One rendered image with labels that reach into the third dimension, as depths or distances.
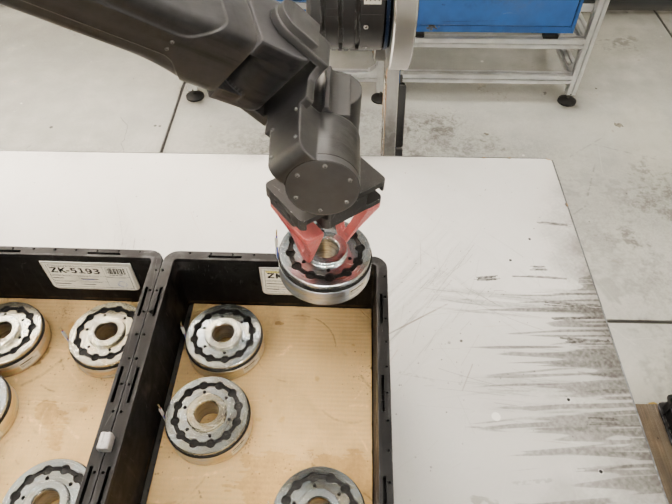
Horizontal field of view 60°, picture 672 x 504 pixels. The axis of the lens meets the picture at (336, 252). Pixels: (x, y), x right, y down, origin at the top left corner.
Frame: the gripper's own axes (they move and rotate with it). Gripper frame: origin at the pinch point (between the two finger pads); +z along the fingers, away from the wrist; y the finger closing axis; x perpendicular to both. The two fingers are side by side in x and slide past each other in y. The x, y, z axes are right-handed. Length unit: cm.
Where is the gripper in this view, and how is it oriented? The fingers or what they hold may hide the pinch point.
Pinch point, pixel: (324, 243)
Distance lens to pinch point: 63.0
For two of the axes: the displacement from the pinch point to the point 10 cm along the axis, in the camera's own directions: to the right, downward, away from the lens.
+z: -0.3, 6.5, 7.6
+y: 8.0, -4.4, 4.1
